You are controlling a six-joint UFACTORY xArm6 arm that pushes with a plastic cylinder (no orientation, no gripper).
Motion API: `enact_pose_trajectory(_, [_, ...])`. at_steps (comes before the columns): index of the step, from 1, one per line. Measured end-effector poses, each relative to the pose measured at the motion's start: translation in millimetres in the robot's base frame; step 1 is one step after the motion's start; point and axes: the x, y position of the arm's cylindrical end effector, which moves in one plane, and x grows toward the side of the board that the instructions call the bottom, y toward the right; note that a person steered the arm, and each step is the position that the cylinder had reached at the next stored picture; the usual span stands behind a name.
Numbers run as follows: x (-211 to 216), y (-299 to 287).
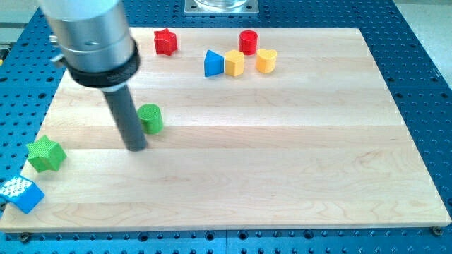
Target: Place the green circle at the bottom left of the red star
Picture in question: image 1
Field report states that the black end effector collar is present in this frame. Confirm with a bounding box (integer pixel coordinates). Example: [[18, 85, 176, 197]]
[[64, 37, 141, 88]]

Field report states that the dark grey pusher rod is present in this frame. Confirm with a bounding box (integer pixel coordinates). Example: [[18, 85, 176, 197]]
[[102, 83, 147, 152]]

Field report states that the green cylinder block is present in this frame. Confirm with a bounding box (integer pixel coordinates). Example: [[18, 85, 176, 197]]
[[137, 104, 164, 134]]

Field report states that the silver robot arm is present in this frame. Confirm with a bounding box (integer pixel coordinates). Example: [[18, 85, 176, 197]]
[[39, 0, 147, 151]]

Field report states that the red star block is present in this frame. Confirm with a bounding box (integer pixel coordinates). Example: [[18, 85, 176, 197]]
[[154, 28, 178, 56]]

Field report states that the green star block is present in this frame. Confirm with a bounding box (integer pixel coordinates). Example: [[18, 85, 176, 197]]
[[26, 135, 67, 173]]

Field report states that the blue triangle block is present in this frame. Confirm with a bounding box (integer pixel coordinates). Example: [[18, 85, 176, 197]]
[[204, 50, 225, 77]]

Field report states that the yellow pentagon block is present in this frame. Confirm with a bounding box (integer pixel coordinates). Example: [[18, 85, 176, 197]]
[[225, 49, 244, 77]]

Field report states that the blue cube block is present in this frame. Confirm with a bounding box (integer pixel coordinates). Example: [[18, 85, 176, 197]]
[[1, 176, 45, 214]]

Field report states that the red cylinder block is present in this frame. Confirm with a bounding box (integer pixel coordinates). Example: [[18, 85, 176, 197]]
[[239, 30, 258, 56]]

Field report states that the light wooden board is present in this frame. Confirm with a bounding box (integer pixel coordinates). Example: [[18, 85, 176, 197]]
[[1, 28, 451, 232]]

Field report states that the yellow heart block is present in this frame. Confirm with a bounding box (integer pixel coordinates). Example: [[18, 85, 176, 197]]
[[256, 49, 278, 74]]

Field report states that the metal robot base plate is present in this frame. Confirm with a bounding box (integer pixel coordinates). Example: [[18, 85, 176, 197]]
[[184, 0, 259, 16]]

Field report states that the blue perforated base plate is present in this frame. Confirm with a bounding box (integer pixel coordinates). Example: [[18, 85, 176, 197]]
[[1, 0, 451, 253]]

